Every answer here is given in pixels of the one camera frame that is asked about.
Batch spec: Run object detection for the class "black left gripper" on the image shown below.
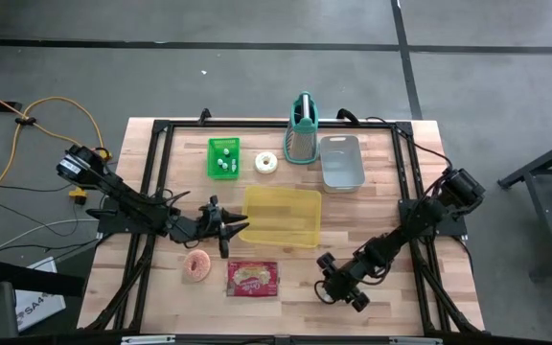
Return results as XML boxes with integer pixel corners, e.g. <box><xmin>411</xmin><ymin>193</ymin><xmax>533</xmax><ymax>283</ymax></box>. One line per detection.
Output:
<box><xmin>168</xmin><ymin>195</ymin><xmax>250</xmax><ymax>260</ymax></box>

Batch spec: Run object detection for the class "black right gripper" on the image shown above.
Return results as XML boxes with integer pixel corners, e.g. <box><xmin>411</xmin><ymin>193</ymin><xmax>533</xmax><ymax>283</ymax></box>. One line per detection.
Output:
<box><xmin>316</xmin><ymin>252</ymin><xmax>371</xmax><ymax>313</ymax></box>

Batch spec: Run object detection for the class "red snack packet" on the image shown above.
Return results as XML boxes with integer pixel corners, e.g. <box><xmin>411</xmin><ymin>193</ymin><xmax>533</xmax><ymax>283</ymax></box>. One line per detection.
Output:
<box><xmin>226</xmin><ymin>260</ymin><xmax>280</xmax><ymax>298</ymax></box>

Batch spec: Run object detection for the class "cream glazed donut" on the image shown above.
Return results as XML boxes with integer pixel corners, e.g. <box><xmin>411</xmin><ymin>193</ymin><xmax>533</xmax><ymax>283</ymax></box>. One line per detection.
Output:
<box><xmin>254</xmin><ymin>150</ymin><xmax>279</xmax><ymax>175</ymax></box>

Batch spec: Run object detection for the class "pink sprinkled donut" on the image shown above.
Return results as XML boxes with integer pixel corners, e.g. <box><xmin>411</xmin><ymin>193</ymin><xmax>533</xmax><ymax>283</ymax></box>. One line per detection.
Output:
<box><xmin>182</xmin><ymin>249</ymin><xmax>212</xmax><ymax>283</ymax></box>

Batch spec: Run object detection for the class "yellow translucent plastic bin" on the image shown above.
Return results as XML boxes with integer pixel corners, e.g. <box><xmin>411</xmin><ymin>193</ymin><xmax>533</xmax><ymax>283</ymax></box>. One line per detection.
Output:
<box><xmin>238</xmin><ymin>185</ymin><xmax>323</xmax><ymax>249</ymax></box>

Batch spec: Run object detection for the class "small green plastic basket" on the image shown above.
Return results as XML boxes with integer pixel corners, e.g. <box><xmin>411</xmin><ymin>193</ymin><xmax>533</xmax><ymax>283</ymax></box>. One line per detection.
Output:
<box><xmin>206</xmin><ymin>137</ymin><xmax>242</xmax><ymax>181</ymax></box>

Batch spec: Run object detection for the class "grey plastic bin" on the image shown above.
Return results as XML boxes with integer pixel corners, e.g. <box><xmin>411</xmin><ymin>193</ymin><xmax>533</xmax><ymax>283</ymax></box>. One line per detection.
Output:
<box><xmin>319</xmin><ymin>134</ymin><xmax>367</xmax><ymax>194</ymax></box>

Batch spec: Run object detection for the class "black beam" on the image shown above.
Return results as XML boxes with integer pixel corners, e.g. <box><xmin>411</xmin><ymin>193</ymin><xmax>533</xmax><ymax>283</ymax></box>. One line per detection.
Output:
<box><xmin>0</xmin><ymin>261</ymin><xmax>85</xmax><ymax>298</ymax></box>

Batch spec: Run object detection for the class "white labelled box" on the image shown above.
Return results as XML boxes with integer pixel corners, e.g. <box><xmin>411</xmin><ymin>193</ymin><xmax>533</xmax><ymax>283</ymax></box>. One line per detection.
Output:
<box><xmin>14</xmin><ymin>258</ymin><xmax>66</xmax><ymax>333</ymax></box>

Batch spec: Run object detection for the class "black metal stand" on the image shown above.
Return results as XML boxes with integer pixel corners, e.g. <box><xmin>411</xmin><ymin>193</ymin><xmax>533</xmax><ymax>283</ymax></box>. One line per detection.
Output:
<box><xmin>495</xmin><ymin>131</ymin><xmax>552</xmax><ymax>269</ymax></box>

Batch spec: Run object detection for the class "silver bracket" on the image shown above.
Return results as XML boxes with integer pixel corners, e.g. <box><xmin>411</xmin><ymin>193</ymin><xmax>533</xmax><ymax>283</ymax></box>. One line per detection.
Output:
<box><xmin>389</xmin><ymin>336</ymin><xmax>444</xmax><ymax>345</ymax></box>
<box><xmin>120</xmin><ymin>334</ymin><xmax>176</xmax><ymax>345</ymax></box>

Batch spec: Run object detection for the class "metal grater with teal handle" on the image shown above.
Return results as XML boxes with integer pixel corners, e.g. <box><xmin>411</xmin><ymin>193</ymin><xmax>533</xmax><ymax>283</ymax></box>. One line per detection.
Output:
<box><xmin>283</xmin><ymin>90</ymin><xmax>320</xmax><ymax>166</ymax></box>

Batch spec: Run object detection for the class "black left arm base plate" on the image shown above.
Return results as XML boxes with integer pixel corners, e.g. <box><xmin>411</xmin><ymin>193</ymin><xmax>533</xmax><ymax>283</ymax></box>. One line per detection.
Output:
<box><xmin>97</xmin><ymin>195</ymin><xmax>166</xmax><ymax>236</ymax></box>

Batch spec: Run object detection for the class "black metal table frame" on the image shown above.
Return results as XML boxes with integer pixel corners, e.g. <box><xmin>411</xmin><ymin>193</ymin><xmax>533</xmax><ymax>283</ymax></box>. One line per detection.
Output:
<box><xmin>79</xmin><ymin>117</ymin><xmax>486</xmax><ymax>336</ymax></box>

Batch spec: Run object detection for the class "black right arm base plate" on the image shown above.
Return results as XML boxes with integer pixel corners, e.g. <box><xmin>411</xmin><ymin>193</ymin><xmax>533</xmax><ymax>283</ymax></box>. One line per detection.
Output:
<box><xmin>398</xmin><ymin>198</ymin><xmax>470</xmax><ymax>240</ymax></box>

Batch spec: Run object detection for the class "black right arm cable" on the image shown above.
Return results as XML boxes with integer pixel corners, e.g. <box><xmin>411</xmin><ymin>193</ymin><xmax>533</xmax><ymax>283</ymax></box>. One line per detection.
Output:
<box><xmin>365</xmin><ymin>116</ymin><xmax>452</xmax><ymax>170</ymax></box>

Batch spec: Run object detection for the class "white cable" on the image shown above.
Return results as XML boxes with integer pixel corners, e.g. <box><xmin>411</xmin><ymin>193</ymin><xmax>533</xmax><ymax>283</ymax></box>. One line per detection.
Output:
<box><xmin>0</xmin><ymin>218</ymin><xmax>101</xmax><ymax>256</ymax></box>

